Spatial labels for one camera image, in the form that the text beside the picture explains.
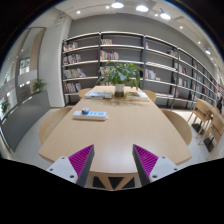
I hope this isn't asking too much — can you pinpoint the large grey bookshelf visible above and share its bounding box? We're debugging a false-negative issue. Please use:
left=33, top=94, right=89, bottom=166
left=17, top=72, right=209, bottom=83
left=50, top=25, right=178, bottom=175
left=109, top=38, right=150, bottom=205
left=62, top=31, right=222, bottom=109

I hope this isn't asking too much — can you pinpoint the wooden chair far right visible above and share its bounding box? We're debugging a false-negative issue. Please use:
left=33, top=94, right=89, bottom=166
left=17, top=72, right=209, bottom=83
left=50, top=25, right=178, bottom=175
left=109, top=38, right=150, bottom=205
left=142, top=90, right=157, bottom=102

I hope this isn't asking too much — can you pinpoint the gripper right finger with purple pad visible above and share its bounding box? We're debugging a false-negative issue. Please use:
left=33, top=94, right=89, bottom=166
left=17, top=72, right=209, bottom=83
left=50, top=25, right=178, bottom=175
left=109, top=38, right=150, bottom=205
left=132, top=144, right=178, bottom=186

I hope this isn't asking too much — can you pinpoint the open book right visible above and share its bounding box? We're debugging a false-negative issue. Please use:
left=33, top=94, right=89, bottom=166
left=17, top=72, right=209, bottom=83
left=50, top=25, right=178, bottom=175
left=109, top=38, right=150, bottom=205
left=125, top=91, right=149, bottom=101

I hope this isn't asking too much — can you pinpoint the green potted plant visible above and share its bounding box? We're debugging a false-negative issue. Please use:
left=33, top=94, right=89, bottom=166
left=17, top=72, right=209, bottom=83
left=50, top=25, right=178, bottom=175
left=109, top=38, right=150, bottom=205
left=97, top=60, right=142, bottom=97

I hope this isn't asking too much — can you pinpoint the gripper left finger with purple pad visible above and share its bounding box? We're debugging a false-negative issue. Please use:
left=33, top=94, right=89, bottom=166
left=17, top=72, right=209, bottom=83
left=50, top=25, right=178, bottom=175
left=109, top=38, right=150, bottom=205
left=47, top=145, right=95, bottom=187

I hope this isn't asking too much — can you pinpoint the blue and red charger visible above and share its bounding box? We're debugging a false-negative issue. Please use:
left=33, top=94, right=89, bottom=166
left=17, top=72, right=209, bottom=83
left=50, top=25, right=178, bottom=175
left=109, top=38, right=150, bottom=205
left=81, top=108, right=89, bottom=115

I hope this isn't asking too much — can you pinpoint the small plant by window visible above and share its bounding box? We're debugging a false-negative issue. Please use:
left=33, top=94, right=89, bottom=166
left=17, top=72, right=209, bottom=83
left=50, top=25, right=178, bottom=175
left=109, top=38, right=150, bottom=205
left=33, top=78, right=46, bottom=93

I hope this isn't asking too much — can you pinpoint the wooden chair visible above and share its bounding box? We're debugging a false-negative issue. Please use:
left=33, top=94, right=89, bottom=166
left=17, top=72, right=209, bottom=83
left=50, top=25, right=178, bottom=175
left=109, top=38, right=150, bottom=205
left=39, top=108, right=71, bottom=144
left=142, top=90, right=157, bottom=102
left=163, top=110, right=192, bottom=145
left=78, top=88, right=92, bottom=99

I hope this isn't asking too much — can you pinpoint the wooden chair near left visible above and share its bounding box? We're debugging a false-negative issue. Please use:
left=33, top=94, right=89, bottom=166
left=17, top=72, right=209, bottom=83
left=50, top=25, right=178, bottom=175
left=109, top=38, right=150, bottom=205
left=39, top=108, right=71, bottom=144

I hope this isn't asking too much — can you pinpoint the white power strip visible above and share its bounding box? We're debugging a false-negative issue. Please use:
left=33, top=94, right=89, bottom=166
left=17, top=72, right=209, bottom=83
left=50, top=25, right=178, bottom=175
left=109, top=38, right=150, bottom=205
left=73, top=111, right=108, bottom=120

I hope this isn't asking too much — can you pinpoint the open magazine left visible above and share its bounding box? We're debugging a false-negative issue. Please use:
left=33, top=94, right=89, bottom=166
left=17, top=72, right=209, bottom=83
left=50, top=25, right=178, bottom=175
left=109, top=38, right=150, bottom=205
left=85, top=90, right=113, bottom=99

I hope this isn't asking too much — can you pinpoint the wooden chair far left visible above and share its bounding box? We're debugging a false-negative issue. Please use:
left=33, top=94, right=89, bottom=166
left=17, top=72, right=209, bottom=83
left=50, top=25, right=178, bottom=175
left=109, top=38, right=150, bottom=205
left=78, top=88, right=92, bottom=99

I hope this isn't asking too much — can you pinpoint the wooden chair near right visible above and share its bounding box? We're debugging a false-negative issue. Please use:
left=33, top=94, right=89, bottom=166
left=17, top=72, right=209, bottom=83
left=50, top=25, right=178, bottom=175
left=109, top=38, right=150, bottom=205
left=163, top=110, right=192, bottom=145

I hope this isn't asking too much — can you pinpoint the wooden stool right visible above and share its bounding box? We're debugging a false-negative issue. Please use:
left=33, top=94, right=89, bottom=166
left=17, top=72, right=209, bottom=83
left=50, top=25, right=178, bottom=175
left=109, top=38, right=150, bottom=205
left=200, top=113, right=224, bottom=152

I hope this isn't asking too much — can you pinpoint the wooden side table right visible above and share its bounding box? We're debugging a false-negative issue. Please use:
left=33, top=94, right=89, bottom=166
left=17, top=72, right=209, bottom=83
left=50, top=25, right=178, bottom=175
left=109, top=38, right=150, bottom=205
left=191, top=98, right=221, bottom=137

